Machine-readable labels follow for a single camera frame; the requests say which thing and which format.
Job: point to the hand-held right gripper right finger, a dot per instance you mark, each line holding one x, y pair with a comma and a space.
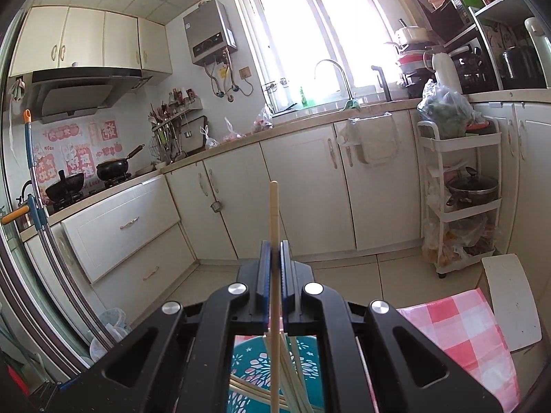
285, 266

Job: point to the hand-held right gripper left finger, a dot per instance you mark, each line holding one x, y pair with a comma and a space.
267, 266

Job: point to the pale wooden chopstick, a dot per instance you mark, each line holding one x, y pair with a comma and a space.
274, 215
292, 378
302, 374
249, 387

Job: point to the teal plastic basket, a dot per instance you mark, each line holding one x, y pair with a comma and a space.
254, 361

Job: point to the cream base kitchen cabinets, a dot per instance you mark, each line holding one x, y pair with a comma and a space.
301, 189

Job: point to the small white plastic bag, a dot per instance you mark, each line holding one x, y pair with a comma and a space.
210, 140

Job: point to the small clear plastic bag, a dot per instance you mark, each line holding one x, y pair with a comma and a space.
232, 131

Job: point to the plastic bag with red contents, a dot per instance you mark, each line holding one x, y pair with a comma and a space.
262, 122

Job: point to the white hanging trash bin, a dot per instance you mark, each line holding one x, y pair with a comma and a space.
374, 142

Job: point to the grey rectangular board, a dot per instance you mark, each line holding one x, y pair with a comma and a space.
193, 131

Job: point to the green dish soap bottle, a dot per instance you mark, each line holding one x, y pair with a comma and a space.
305, 99

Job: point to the plastic bag of food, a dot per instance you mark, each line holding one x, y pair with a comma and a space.
456, 241

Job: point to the green rag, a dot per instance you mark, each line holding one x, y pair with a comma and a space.
353, 104

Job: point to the pink checked tablecloth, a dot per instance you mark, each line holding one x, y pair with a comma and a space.
456, 331

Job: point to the white rolling trolley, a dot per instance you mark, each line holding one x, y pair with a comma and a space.
465, 217

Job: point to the chrome sink faucet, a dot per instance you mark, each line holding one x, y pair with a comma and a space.
344, 77

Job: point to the black pot with glass lid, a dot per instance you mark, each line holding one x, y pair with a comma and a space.
473, 189

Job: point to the black sink faucet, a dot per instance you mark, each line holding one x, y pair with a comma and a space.
381, 77

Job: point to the black wok with lid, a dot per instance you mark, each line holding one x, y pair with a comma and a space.
64, 187

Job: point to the plastic bag of greens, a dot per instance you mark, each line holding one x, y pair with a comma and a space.
445, 109

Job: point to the kitchen window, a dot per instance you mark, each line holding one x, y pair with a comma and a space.
310, 30

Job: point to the grey water heater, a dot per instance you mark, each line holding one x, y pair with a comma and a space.
209, 30

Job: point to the stack of pots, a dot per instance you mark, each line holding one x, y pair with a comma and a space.
411, 58

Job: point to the white thermos jug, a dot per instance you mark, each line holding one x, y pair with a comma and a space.
445, 73

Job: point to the metal kettle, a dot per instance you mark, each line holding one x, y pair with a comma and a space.
23, 200

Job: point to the range hood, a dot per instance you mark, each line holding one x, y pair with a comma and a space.
77, 94

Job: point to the metal mop with blue head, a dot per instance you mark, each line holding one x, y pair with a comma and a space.
30, 159

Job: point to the black countertop appliance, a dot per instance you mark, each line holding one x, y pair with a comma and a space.
475, 71

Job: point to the black microwave oven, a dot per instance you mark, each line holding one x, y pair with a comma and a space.
450, 15

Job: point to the hanging cloth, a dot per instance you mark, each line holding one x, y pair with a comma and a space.
17, 90

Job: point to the black cooking pot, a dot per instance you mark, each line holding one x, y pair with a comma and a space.
521, 69

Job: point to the metal shelf rack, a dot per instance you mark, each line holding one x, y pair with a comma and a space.
486, 30

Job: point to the white electric kettle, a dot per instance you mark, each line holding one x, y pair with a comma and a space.
538, 38

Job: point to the wall utensil rack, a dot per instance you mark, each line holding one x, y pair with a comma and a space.
168, 129

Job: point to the wall socket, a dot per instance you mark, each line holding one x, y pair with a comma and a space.
245, 73

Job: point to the pink wall stickers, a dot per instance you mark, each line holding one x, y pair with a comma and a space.
73, 150

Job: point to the brown sliding door frame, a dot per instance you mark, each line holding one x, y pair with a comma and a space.
26, 292

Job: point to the cream wall cabinets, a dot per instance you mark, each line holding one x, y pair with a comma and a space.
86, 38

